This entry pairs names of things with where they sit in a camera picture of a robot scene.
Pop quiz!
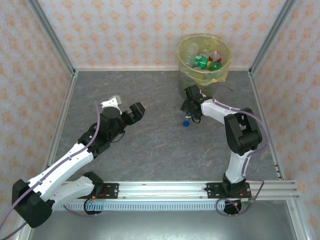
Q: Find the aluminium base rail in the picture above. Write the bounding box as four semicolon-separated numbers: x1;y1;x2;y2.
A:
57;180;300;201

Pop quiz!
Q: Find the aluminium back frame bar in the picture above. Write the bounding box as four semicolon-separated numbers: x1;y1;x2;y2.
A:
74;66;251;72

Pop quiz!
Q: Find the aluminium side frame rail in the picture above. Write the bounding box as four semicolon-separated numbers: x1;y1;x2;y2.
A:
248;70;310;240
13;71;79;240

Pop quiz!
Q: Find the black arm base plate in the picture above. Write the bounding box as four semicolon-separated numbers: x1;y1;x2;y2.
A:
206;182;251;200
73;183;120;200

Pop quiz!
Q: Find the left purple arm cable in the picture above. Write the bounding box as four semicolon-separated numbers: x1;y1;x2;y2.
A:
0;101;102;240

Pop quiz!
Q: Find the bin with yellow bag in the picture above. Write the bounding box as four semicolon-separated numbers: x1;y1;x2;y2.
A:
176;34;233;97

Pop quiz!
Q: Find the grey slotted cable duct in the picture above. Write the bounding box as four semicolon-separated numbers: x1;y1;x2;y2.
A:
52;201;227;212

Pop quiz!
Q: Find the aluminium frame post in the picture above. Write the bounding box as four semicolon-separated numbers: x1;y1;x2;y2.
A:
26;0;76;76
249;0;298;73

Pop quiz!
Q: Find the grey metal shelf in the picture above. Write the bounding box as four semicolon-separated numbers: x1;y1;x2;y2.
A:
27;209;300;240

